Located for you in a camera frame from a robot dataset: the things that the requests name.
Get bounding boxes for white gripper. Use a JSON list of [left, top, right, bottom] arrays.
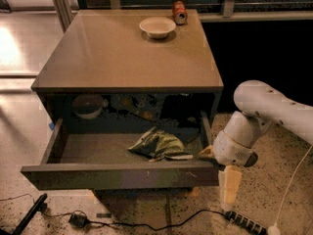
[[199, 131, 258, 212]]

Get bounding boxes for drawer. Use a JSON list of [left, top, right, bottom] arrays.
[[21, 112, 218, 190]]

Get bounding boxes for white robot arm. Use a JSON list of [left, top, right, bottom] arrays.
[[200, 80, 313, 212]]

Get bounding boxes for grey drawer cabinet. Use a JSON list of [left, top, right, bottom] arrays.
[[30, 8, 225, 201]]

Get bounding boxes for bowl inside drawer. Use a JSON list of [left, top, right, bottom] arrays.
[[71, 94, 104, 119]]

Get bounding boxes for black power strip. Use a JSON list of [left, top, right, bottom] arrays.
[[224, 211, 267, 235]]

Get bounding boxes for green chip bag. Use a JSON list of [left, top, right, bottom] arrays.
[[128, 127, 194, 162]]

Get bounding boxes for white bowl on cabinet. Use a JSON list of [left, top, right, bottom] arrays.
[[139, 17, 176, 39]]

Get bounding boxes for black power adapter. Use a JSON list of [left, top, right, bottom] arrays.
[[68, 212, 88, 228]]

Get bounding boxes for orange soda can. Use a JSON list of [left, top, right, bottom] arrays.
[[172, 1, 188, 25]]

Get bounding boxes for black stand leg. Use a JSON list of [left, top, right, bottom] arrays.
[[0, 193, 47, 235]]

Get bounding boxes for white cable with plug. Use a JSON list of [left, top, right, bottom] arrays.
[[266, 144, 313, 235]]

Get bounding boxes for black power cable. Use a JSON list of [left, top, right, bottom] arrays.
[[40, 208, 228, 231]]

